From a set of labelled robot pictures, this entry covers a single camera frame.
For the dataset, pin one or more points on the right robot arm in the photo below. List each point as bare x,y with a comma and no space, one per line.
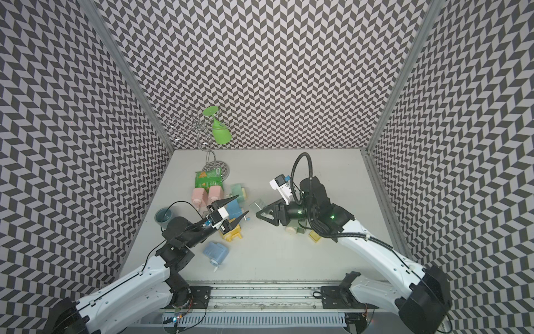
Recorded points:
419,295

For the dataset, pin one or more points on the green snack packet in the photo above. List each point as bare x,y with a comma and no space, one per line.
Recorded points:
207,179

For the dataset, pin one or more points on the mint green pencil sharpener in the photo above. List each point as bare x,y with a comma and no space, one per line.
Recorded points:
238,190

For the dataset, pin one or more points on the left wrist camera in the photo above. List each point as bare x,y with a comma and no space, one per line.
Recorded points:
216,217

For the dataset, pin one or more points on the light blue pencil sharpener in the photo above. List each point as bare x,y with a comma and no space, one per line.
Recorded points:
216,254

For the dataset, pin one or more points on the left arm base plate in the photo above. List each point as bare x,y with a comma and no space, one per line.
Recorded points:
198,297

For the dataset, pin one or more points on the yellow transparent tray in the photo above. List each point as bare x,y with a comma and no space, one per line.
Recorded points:
315,237

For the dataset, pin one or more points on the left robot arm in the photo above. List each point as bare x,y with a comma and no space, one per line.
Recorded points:
152,286

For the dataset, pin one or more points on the green plastic cup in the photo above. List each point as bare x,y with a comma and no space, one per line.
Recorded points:
221,133

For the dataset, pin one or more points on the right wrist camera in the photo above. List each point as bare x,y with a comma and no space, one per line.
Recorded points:
281,183

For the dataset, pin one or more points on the aluminium front rail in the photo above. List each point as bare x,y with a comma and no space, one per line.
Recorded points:
295,296

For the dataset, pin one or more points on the yellow pencil sharpener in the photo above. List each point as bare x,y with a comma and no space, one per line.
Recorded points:
233,234

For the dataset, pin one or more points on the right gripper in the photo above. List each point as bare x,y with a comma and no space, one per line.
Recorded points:
279,209

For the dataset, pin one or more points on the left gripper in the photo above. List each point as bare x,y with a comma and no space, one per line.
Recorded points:
220,203

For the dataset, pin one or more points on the teal ceramic cup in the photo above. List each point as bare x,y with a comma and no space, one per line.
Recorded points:
163,217

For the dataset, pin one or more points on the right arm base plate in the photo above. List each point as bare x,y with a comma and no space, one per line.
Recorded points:
337,298

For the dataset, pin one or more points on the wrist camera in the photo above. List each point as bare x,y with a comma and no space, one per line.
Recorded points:
281,183
216,217

